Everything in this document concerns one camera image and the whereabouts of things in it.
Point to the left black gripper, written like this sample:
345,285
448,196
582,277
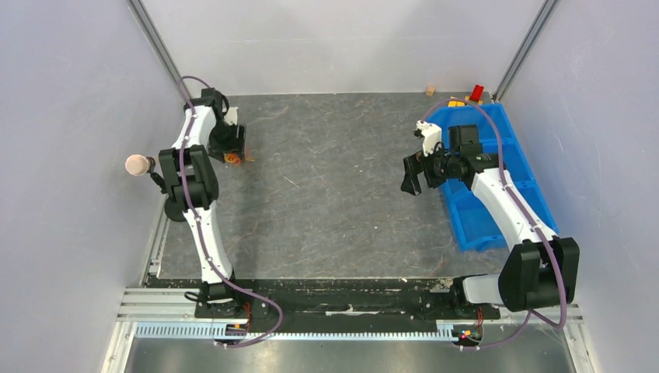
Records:
235,145

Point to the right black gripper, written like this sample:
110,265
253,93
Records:
420,169

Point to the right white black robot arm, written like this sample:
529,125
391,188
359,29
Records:
541,269

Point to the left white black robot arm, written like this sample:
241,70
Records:
210,131

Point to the blue plastic bin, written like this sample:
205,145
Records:
501,207

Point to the pink microphone on stand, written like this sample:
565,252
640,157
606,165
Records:
138,165

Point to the red toy block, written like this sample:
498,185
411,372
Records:
476,94

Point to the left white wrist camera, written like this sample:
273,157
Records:
231,117

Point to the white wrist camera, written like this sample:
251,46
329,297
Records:
231,117
430,134

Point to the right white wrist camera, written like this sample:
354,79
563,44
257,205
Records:
430,134

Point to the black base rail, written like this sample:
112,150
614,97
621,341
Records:
353,305

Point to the left aluminium corner post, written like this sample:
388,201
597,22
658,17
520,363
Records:
153,36

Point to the aluminium corner post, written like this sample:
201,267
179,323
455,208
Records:
153,36
532,35

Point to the white toothed cable duct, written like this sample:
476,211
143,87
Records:
224,331

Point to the right aluminium corner post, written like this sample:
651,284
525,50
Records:
532,35

